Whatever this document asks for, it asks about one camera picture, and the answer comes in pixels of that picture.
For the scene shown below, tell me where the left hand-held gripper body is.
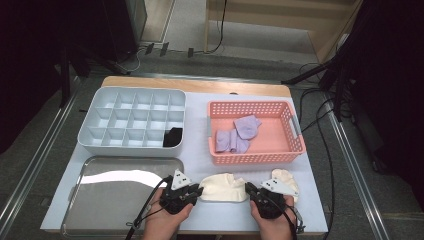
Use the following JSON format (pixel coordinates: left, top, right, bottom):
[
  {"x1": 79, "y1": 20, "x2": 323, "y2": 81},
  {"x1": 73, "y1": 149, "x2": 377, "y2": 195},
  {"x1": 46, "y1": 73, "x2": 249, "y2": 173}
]
[{"x1": 158, "y1": 169, "x2": 194, "y2": 215}]

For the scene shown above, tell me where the black cabinet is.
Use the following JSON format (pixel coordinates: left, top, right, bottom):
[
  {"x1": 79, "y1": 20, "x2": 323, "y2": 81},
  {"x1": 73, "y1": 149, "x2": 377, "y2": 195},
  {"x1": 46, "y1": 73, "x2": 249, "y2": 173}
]
[{"x1": 99, "y1": 0, "x2": 148, "y2": 64}]

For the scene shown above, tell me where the black hanging cable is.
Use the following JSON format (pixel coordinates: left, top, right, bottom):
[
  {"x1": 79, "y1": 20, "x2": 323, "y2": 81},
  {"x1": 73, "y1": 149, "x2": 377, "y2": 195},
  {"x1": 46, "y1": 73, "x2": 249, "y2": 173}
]
[{"x1": 203, "y1": 0, "x2": 228, "y2": 55}]

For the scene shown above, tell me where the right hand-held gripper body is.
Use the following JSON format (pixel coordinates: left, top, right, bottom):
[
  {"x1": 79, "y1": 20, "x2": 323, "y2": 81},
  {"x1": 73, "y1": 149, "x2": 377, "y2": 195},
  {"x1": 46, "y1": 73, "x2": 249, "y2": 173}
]
[{"x1": 254, "y1": 178, "x2": 299, "y2": 220}]

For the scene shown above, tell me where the person's right hand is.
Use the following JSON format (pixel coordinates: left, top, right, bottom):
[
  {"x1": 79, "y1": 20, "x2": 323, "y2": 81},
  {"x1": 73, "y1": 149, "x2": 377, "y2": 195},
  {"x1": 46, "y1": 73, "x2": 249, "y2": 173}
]
[{"x1": 250, "y1": 195, "x2": 298, "y2": 240}]

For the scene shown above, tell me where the light wooden shelf unit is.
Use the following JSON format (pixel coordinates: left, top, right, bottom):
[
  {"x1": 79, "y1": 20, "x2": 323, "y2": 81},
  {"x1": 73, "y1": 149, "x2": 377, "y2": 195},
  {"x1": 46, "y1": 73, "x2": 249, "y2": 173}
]
[{"x1": 203, "y1": 0, "x2": 365, "y2": 65}]

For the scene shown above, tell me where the right hand-held gripper cable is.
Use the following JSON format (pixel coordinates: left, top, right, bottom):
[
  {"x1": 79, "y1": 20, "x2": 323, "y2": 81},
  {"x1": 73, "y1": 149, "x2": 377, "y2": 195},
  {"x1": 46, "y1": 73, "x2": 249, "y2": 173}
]
[{"x1": 281, "y1": 203, "x2": 306, "y2": 240}]

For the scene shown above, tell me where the hand-held gripper cable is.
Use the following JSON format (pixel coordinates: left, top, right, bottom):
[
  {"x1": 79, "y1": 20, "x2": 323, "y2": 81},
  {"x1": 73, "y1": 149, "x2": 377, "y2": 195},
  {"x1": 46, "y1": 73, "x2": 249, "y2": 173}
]
[
  {"x1": 124, "y1": 175, "x2": 174, "y2": 240},
  {"x1": 281, "y1": 203, "x2": 306, "y2": 240}
]

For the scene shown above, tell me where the person's left hand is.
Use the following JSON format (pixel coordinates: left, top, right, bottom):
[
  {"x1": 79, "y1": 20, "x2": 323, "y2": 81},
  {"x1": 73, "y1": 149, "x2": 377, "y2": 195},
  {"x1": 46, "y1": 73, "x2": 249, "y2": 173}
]
[{"x1": 141, "y1": 191, "x2": 195, "y2": 240}]

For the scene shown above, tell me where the left hand-held gripper cable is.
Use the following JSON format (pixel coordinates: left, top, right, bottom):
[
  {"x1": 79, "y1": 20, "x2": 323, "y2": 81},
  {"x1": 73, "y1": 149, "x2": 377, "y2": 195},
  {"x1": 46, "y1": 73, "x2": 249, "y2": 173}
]
[{"x1": 124, "y1": 175, "x2": 174, "y2": 240}]

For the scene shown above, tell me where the grey divided storage box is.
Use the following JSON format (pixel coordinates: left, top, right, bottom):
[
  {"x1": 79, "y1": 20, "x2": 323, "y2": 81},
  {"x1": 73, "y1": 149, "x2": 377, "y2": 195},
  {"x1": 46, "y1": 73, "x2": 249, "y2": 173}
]
[{"x1": 77, "y1": 86, "x2": 187, "y2": 159}]

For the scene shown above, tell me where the purple sock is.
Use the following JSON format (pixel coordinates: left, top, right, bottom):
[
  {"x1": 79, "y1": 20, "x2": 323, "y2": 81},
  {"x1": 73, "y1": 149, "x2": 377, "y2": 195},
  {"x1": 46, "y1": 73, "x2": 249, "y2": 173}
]
[
  {"x1": 233, "y1": 114, "x2": 263, "y2": 140},
  {"x1": 214, "y1": 129, "x2": 251, "y2": 155}
]

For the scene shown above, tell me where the black floor cable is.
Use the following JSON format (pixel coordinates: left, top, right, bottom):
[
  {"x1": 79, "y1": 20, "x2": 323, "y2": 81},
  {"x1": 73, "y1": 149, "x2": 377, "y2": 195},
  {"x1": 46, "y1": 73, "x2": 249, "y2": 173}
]
[
  {"x1": 299, "y1": 99, "x2": 334, "y2": 134},
  {"x1": 314, "y1": 98, "x2": 337, "y2": 240}
]

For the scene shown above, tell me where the clear grey box lid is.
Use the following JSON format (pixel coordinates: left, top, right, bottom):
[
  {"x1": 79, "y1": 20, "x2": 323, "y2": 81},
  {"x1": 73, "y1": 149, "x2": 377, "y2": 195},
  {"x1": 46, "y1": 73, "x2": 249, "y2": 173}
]
[{"x1": 60, "y1": 156, "x2": 186, "y2": 240}]

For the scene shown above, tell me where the metal floor rail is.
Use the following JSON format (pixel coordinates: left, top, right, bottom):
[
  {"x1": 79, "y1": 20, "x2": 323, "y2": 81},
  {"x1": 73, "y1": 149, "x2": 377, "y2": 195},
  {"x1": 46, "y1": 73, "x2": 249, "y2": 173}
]
[
  {"x1": 320, "y1": 94, "x2": 392, "y2": 240},
  {"x1": 89, "y1": 70, "x2": 323, "y2": 86},
  {"x1": 0, "y1": 75, "x2": 81, "y2": 232}
]

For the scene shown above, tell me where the pink perforated basket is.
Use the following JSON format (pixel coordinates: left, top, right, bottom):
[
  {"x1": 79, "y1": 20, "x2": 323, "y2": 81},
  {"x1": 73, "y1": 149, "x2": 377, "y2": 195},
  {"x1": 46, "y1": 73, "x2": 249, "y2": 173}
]
[{"x1": 207, "y1": 98, "x2": 307, "y2": 165}]

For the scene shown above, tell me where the white cable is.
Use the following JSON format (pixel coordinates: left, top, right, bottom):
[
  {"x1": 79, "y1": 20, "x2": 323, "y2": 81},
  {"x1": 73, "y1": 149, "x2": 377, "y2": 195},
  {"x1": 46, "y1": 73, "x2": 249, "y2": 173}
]
[{"x1": 123, "y1": 48, "x2": 144, "y2": 74}]

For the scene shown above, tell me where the light wooden panel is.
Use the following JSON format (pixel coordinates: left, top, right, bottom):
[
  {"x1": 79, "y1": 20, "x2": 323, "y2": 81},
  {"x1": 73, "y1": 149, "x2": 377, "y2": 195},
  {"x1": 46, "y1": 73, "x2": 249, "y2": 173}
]
[{"x1": 141, "y1": 0, "x2": 177, "y2": 44}]

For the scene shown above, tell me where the black stand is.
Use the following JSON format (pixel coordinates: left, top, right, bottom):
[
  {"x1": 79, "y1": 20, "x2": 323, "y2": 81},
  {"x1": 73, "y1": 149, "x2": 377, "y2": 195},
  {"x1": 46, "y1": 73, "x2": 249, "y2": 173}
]
[
  {"x1": 280, "y1": 31, "x2": 358, "y2": 123},
  {"x1": 58, "y1": 41, "x2": 133, "y2": 109}
]

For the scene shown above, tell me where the black sock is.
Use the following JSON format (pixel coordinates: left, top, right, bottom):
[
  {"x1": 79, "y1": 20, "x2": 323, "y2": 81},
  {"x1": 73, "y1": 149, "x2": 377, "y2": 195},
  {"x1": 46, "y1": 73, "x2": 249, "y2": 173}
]
[{"x1": 162, "y1": 126, "x2": 184, "y2": 149}]

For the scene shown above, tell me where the cream sock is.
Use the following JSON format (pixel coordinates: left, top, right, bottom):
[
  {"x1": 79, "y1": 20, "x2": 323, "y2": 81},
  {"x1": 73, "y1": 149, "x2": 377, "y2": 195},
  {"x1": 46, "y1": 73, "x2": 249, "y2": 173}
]
[
  {"x1": 198, "y1": 172, "x2": 250, "y2": 203},
  {"x1": 270, "y1": 168, "x2": 301, "y2": 203}
]

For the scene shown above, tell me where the dark curtain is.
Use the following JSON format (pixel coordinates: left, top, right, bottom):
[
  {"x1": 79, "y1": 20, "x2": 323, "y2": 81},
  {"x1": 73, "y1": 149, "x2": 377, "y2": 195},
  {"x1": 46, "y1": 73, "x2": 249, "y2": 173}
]
[
  {"x1": 346, "y1": 0, "x2": 424, "y2": 213},
  {"x1": 0, "y1": 0, "x2": 108, "y2": 155}
]

